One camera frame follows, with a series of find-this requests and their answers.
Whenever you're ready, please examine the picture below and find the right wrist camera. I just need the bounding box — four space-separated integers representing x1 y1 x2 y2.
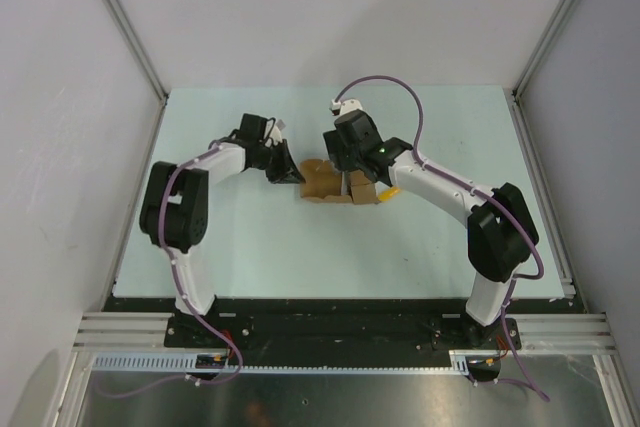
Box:
329 99 363 117

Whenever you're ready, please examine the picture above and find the right aluminium corner post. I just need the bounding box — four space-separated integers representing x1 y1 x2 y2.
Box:
511 0 581 99

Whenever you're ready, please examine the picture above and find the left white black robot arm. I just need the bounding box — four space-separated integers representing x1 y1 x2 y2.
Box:
139 113 304 347

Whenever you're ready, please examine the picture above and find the brown cardboard express box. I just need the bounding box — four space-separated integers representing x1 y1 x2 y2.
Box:
299 159 379 205

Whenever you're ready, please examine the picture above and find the aluminium front rail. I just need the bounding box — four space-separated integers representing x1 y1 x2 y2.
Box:
73 312 616 355

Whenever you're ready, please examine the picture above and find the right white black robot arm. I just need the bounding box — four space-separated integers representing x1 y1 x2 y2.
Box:
323 105 541 348

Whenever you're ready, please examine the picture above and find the right aluminium side rail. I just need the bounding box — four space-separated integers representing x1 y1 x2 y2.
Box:
504 89 578 299

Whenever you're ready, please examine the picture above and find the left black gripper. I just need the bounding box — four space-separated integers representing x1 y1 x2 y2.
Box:
252 139 305 185

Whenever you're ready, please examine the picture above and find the grey slotted cable duct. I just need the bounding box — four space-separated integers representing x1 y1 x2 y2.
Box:
92 349 506 377

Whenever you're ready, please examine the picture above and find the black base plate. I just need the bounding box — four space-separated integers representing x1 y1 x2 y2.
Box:
104 297 584 382

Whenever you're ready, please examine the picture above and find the aluminium corner post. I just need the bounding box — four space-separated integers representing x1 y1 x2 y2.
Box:
511 0 581 99
72 0 169 107

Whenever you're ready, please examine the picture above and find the left aluminium corner post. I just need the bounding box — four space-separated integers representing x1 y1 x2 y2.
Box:
72 0 169 107

